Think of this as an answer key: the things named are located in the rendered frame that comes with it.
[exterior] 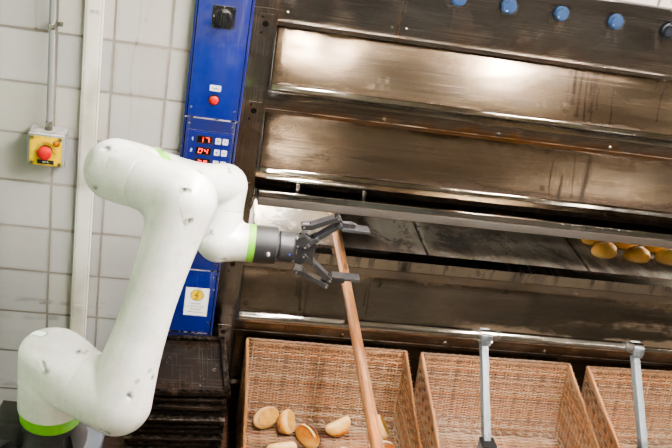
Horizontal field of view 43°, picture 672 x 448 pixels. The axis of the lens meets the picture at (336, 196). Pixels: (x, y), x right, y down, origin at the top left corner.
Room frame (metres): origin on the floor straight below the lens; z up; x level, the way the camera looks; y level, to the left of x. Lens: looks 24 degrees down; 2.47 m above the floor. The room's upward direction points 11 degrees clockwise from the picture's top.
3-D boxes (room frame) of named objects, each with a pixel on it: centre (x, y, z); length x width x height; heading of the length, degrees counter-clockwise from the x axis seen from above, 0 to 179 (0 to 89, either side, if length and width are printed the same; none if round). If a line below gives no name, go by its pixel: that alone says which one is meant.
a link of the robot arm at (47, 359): (1.34, 0.48, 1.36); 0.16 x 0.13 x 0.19; 66
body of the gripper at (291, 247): (1.82, 0.07, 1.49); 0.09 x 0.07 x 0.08; 100
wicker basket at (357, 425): (2.15, -0.11, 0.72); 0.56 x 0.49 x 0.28; 100
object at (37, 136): (2.20, 0.83, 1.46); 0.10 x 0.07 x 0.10; 101
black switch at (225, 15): (2.27, 0.39, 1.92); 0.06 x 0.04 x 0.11; 101
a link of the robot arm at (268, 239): (1.82, 0.14, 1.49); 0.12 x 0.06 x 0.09; 10
